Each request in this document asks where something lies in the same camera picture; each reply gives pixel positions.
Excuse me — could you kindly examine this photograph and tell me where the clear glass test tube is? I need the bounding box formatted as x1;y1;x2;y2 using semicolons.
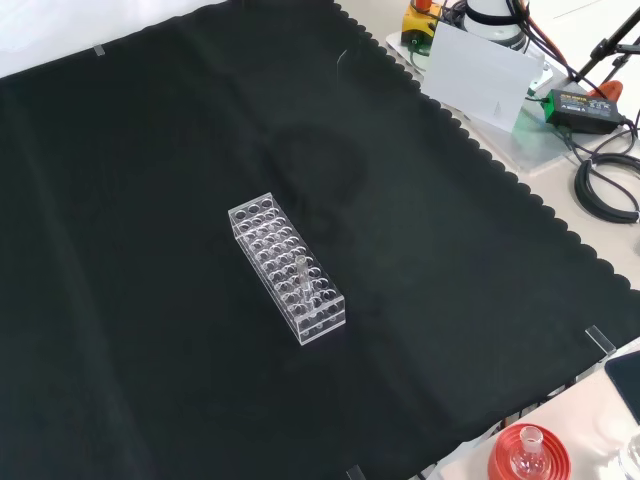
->
295;255;313;306

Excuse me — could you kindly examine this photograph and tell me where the yellow stop button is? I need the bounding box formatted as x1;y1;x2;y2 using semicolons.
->
402;0;444;46

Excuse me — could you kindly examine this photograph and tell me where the red flask ring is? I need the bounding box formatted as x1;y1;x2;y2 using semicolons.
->
487;423;572;480

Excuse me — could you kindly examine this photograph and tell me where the clear test tube rack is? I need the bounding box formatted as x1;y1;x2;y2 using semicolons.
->
227;191;347;347

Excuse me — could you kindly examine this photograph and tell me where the round-bottom glass flask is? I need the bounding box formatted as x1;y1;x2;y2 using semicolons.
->
508;427;547;480

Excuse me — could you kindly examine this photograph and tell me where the coiled black cable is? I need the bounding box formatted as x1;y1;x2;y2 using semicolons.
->
573;153;640;224

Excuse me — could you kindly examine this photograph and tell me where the black power adapter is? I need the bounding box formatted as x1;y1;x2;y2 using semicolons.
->
543;88;623;135

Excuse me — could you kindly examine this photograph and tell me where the black cloth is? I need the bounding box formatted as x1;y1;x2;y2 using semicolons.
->
0;0;634;480

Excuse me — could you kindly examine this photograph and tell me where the orange and black cable bundle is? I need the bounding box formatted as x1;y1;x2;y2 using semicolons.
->
517;0;582;84

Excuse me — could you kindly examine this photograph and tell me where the pale board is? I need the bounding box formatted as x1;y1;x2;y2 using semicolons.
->
421;22;545;134

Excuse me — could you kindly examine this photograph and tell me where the dark tablet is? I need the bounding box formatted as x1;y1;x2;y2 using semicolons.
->
603;349;640;426

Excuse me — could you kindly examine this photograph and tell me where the clear glass vessel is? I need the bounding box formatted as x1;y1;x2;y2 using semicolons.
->
617;432;640;480

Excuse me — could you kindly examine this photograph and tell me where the black tripod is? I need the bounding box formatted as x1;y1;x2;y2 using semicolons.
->
574;4;640;86

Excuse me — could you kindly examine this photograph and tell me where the clear base plate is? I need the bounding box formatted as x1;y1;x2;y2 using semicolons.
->
383;28;594;175

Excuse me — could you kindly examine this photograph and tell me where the orange clamp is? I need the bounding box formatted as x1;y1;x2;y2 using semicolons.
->
588;79;625;101

